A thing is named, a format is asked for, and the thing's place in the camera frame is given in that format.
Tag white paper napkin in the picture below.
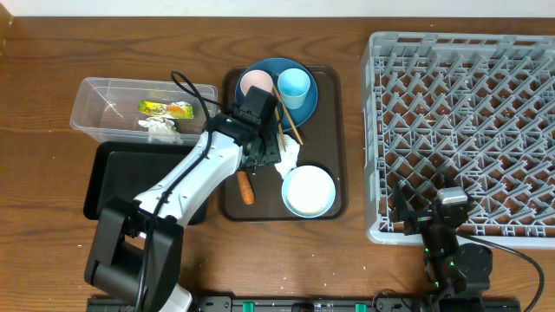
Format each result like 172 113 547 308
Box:
274 133 300 179

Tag orange carrot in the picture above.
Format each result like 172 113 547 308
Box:
237 171 255 205

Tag yellow orange snack wrapper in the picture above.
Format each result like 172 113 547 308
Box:
138 101 194 120

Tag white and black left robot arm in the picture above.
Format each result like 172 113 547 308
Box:
84 113 280 311

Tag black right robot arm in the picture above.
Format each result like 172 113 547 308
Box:
392 181 493 311

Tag grey dishwasher rack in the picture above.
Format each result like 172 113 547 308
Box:
361 32 554 250

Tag dark blue plate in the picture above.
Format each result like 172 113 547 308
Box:
235 58 318 127

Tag light blue bowl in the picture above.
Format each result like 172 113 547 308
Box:
281 166 336 218

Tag brown plastic serving tray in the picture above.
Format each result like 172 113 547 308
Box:
219 66 347 222

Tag pink plastic cup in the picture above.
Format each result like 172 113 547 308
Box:
239 69 274 95

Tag light blue plastic cup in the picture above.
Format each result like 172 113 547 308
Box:
277 68 311 109

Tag crumpled white paper in bin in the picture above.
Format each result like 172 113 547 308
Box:
138 117 183 145

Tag black plastic bin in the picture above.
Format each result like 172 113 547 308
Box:
83 141 192 220

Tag clear plastic bin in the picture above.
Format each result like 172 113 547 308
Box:
70 77 206 146

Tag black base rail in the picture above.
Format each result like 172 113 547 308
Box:
85 296 521 312

